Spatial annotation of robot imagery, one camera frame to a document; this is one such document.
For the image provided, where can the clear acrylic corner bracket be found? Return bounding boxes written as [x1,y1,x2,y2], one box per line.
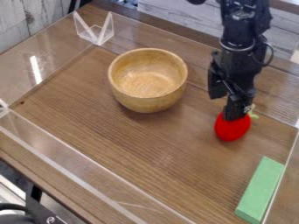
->
[72,11,115,46]

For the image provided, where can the red toy strawberry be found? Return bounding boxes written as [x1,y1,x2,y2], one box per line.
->
[213,111,259,142]

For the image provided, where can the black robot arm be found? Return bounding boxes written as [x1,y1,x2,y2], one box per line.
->
[208,0,275,122]

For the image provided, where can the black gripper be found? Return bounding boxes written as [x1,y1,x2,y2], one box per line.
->
[208,40,268,122]

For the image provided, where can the wooden bowl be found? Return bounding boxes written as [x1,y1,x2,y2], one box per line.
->
[107,48,188,113]

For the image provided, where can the black table leg bracket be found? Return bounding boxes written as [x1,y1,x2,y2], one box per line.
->
[24,185,80,224]

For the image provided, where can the clear acrylic tray wall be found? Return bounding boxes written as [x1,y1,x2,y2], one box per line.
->
[0,100,189,224]

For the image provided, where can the black cable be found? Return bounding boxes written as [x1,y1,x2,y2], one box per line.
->
[0,202,28,217]

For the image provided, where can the green foam block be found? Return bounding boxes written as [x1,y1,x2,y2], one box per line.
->
[235,157,284,224]

